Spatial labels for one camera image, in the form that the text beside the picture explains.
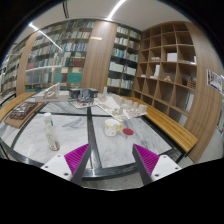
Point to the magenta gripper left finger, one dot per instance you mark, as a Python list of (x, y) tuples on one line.
[(70, 166)]

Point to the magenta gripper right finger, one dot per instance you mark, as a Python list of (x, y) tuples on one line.
[(151, 166)]

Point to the clear plastic water bottle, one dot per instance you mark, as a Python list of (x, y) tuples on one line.
[(50, 132)]

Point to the wooden bench right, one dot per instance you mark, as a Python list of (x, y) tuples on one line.
[(174, 130)]

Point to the wooden bench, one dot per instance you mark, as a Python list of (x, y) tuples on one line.
[(10, 106), (174, 130)]

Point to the red round coaster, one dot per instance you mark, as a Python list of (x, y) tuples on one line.
[(128, 131)]

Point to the white city architectural model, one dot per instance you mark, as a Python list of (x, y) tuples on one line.
[(119, 107)]

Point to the dark building model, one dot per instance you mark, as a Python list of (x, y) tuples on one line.
[(84, 95)]

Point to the white building model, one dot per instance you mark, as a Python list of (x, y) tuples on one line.
[(52, 94)]

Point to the wooden bench left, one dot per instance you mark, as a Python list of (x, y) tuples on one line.
[(10, 106)]

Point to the bookshelf with books centre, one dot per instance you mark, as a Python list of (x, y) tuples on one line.
[(124, 60)]

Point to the bookshelf with books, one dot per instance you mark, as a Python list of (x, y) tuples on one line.
[(58, 55), (124, 60)]

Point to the wooden cubby shelf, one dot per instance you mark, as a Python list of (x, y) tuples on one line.
[(172, 77)]

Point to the bookshelf with books left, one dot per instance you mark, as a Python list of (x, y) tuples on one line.
[(58, 55)]

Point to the white mug yellow handle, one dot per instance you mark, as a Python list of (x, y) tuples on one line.
[(112, 127)]

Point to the wall poster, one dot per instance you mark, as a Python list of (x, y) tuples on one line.
[(214, 80)]

